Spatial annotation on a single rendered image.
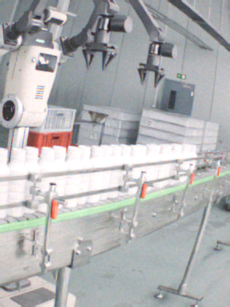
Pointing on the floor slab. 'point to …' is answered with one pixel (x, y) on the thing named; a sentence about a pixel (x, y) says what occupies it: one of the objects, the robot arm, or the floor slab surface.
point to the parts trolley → (89, 124)
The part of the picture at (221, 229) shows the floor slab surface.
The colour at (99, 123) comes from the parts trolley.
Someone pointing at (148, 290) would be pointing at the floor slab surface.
